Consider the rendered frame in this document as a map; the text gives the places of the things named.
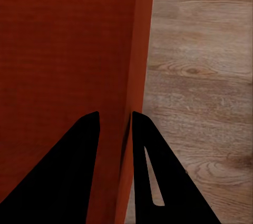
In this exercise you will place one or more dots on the storage box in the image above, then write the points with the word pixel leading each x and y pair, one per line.
pixel 59 61

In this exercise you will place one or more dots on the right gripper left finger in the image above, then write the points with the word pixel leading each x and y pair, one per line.
pixel 57 190

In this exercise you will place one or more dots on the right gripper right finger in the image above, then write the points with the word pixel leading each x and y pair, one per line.
pixel 184 203

